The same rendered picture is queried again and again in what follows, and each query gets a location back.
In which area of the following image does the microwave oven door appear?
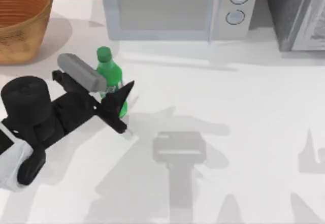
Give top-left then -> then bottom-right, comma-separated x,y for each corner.
101,0 -> 219,42

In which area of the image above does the microwave door handle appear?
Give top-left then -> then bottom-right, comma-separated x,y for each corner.
208,0 -> 220,44

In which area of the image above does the pale grey rounded box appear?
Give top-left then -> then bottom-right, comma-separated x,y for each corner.
56,53 -> 108,93

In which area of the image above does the brown woven basket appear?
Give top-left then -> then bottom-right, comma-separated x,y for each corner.
0,0 -> 54,65

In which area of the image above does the green bottle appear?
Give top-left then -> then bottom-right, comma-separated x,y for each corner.
96,46 -> 129,119

